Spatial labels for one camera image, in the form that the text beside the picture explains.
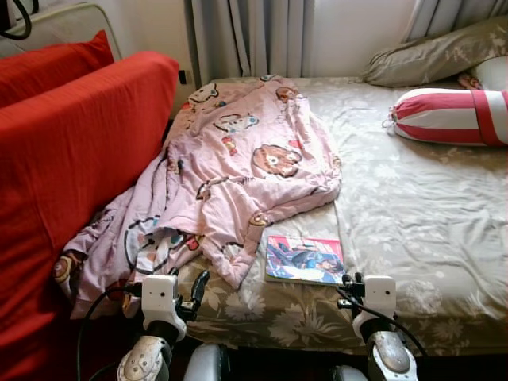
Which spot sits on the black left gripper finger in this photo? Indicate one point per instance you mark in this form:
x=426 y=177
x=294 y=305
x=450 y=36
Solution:
x=201 y=287

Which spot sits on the colourful comic book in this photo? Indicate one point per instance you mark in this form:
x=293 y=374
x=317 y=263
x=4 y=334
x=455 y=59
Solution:
x=305 y=258

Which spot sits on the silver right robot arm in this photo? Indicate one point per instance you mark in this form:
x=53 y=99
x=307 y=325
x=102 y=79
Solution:
x=390 y=353

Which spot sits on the grey robot right leg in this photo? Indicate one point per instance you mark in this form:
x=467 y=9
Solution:
x=349 y=373

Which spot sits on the pink cartoon bear blanket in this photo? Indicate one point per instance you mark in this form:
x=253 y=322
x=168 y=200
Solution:
x=238 y=159

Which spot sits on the large red cushion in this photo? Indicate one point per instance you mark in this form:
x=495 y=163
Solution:
x=71 y=175

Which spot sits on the red white striped bolster pillow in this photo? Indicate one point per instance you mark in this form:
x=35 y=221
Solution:
x=436 y=115

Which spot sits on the olive floral pillow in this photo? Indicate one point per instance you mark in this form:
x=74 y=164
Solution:
x=429 y=55

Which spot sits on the small red cushion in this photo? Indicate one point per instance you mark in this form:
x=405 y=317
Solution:
x=48 y=67

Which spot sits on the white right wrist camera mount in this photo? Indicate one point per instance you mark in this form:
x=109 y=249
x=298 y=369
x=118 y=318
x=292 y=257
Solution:
x=379 y=295

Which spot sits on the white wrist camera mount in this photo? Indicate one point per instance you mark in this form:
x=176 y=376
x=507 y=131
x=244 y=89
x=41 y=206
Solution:
x=379 y=295
x=159 y=302

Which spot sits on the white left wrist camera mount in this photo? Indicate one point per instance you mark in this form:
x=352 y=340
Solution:
x=159 y=302

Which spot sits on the black wall socket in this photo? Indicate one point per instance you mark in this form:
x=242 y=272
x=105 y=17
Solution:
x=184 y=77

